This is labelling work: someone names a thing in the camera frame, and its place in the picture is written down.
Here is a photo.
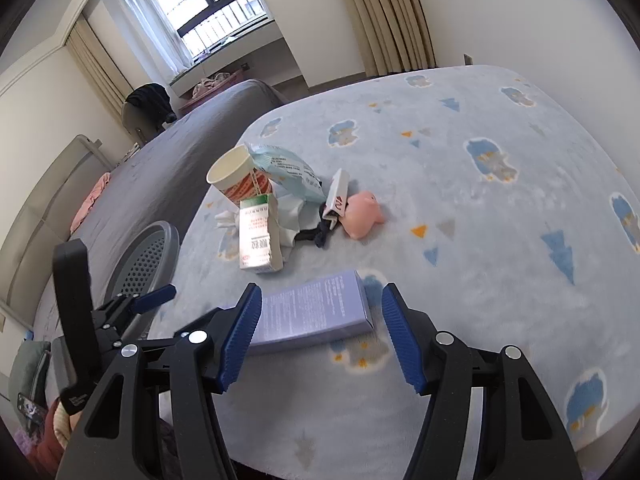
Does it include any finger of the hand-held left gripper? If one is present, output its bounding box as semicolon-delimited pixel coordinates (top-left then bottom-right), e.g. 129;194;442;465
91;284;177;347

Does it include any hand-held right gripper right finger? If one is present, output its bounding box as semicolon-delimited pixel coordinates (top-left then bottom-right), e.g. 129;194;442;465
381;282;583;480

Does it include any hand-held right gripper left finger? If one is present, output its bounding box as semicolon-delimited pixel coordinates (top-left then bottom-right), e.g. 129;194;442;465
57;282;263;480

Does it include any grey perforated plastic basket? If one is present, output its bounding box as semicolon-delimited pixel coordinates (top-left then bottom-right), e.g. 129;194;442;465
102;221;180;342

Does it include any purple cardboard box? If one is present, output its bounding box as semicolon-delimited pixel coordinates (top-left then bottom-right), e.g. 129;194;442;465
247;269;376;357

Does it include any white green medicine box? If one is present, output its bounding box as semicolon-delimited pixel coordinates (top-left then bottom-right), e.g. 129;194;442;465
238;194;286;274

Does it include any pink pig toy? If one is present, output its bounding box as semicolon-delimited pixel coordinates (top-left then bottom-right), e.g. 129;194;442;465
340;191;387;240

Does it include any white tissue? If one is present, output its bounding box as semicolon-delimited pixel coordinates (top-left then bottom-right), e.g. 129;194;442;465
215;192;322;250

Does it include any small white box red print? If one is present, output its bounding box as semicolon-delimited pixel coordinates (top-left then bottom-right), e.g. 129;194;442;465
322;168;350;221

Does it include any black smartphone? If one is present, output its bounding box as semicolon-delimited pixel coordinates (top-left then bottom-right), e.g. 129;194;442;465
17;392;49;434

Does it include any light blue printed blanket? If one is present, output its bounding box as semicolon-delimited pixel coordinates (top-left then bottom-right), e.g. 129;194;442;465
147;64;635;476

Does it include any beige padded headboard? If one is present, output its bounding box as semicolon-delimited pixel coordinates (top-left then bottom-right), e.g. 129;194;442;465
0;134;110;322

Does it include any pink cloth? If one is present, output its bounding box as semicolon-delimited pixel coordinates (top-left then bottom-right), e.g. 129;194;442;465
70;172;112;234

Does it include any grey bed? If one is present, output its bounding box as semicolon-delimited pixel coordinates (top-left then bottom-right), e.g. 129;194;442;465
32;79;291;343

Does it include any white red paper cup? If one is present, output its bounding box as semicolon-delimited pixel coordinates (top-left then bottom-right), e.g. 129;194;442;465
206;144;274;207

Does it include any grey chair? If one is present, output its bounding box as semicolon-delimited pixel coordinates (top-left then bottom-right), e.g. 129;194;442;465
121;101;153;146

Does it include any light blue plastic packet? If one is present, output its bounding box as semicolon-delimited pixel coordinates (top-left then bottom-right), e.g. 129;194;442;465
248;143;326;202

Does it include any black garment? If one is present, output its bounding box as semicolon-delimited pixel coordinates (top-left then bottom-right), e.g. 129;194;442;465
126;83;177;134

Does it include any pile of pink clothes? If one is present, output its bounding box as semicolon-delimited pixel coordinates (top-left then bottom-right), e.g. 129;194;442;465
192;72;242;99

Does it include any narrow beige curtain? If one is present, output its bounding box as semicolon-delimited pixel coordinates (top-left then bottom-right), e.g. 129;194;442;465
65;17;137;112

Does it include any white sheer curtain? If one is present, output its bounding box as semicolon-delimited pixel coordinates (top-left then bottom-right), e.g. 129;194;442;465
116;0;194;74

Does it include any wide beige curtain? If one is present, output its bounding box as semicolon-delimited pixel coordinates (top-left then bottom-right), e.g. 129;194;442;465
337;0;437;79

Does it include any black hair tie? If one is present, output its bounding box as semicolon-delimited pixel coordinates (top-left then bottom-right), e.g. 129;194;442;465
295;217;342;249

